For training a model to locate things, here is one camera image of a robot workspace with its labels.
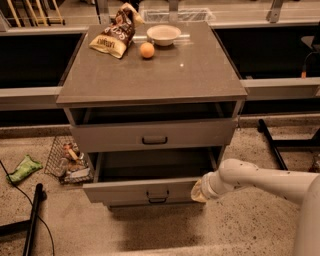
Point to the grey drawer cabinet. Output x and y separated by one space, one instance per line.
192 79

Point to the wire basket with items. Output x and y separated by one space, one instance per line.
67 163

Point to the white bowl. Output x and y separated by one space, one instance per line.
163 35

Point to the wooden chair legs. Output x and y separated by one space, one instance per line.
32 13

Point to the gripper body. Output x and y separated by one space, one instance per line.
207 187

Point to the brown chip bag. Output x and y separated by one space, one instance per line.
116 38

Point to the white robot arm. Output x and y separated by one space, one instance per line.
301 188

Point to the black stand leg right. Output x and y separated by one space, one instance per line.
289 144

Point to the black stand leg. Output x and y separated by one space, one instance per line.
289 144
28 226

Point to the grey drawer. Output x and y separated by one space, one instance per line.
153 135
152 177

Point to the green snack bag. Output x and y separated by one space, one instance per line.
25 168

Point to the wire basket right edge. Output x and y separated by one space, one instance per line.
315 167

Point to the orange fruit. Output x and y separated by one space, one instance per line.
147 50

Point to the grey top drawer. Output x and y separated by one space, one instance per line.
153 135

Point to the clear plastic bin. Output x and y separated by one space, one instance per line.
182 15

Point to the black stand leg left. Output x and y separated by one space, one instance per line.
28 226

